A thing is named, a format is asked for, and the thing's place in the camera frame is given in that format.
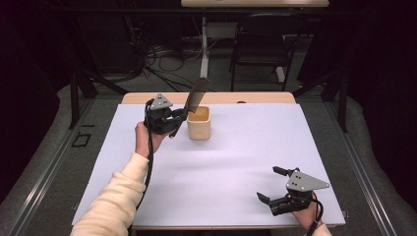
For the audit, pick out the black folding chair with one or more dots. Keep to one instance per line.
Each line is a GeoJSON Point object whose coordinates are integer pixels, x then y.
{"type": "Point", "coordinates": [259, 49]}

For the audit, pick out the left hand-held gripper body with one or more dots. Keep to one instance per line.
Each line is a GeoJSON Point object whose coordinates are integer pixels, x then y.
{"type": "Point", "coordinates": [160, 102]}

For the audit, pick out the wooden table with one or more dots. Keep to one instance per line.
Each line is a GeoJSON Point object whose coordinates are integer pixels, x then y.
{"type": "Point", "coordinates": [229, 97]}

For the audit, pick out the white paper table sheet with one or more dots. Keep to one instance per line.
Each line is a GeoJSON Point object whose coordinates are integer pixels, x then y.
{"type": "Point", "coordinates": [229, 164]}

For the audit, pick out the black metal stand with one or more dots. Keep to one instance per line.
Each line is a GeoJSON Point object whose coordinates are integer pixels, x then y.
{"type": "Point", "coordinates": [342, 105]}
{"type": "Point", "coordinates": [74, 98]}

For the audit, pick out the grey bar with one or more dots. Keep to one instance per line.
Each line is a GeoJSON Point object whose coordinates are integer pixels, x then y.
{"type": "Point", "coordinates": [196, 95]}

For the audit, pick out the white-legged desk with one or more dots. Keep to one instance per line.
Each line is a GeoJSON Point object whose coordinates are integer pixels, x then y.
{"type": "Point", "coordinates": [255, 3]}

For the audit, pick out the beige square ceramic cup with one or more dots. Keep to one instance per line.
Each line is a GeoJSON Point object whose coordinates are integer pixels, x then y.
{"type": "Point", "coordinates": [198, 129]}

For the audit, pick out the metal floor rail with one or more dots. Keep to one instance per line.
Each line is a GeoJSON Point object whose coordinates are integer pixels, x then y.
{"type": "Point", "coordinates": [359, 164]}
{"type": "Point", "coordinates": [52, 165]}

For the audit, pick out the person's right hand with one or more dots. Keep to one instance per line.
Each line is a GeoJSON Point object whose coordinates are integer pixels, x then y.
{"type": "Point", "coordinates": [305, 216]}

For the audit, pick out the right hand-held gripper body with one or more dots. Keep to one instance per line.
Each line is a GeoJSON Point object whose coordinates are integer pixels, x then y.
{"type": "Point", "coordinates": [303, 182]}

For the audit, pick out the person's left hand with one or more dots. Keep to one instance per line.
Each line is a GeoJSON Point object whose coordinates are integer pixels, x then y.
{"type": "Point", "coordinates": [144, 141]}

